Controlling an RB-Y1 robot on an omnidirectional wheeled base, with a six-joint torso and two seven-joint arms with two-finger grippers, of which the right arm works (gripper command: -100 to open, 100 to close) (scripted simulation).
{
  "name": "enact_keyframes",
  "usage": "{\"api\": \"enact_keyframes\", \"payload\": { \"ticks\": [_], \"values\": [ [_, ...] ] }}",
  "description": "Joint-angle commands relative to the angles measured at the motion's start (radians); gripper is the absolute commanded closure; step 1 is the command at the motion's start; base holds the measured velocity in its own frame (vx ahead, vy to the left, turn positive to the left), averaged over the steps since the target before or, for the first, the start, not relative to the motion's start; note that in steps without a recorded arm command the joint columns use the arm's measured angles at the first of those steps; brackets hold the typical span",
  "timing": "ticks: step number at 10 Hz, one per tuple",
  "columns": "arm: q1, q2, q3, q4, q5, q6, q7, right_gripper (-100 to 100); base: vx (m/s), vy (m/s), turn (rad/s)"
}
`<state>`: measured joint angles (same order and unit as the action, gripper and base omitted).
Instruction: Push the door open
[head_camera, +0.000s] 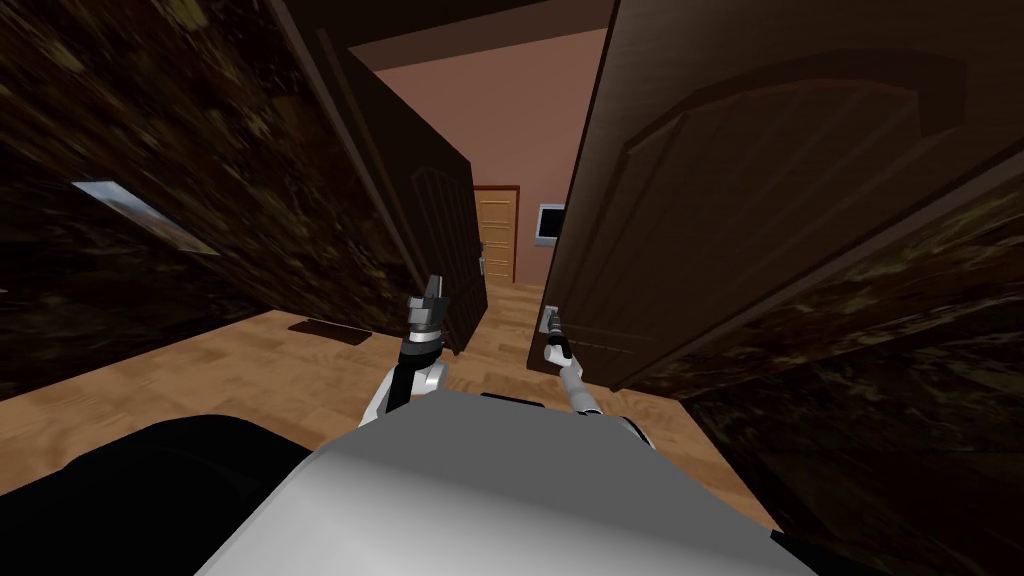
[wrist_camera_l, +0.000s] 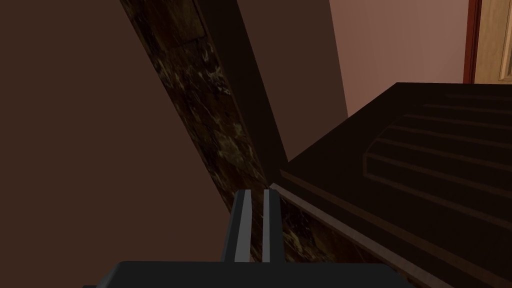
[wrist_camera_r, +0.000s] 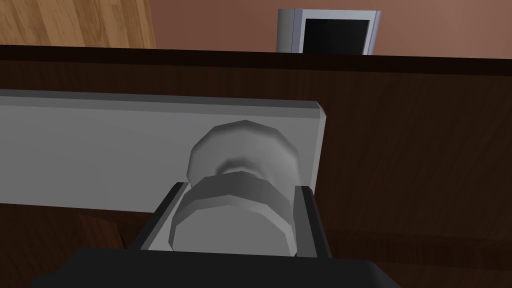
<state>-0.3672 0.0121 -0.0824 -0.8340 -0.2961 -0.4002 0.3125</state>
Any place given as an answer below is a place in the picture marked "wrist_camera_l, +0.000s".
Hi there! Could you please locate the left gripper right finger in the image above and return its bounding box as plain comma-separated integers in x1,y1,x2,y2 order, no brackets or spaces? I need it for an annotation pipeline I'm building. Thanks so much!
261,189,286,264

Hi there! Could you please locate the dark brown wooden cabinet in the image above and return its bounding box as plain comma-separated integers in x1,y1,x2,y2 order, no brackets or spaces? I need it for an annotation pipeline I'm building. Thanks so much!
267,81,512,288

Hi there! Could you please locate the light wooden door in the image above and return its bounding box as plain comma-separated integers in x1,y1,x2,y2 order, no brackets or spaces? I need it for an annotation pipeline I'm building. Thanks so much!
473,0,512,85

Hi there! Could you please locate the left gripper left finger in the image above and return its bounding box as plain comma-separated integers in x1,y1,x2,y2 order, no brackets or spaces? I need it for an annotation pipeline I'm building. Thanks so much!
222,189,253,264

